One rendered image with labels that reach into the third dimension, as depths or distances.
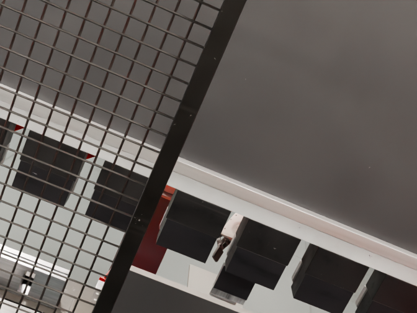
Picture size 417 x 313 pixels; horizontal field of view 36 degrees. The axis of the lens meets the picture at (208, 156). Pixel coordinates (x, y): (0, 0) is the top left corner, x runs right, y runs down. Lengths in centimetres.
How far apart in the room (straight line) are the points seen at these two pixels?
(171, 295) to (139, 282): 6
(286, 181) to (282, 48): 30
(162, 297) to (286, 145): 44
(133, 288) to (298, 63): 57
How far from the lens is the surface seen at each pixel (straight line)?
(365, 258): 175
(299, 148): 142
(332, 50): 138
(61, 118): 140
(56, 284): 181
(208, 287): 200
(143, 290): 121
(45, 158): 166
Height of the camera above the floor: 191
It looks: 17 degrees down
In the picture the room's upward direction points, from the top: 24 degrees clockwise
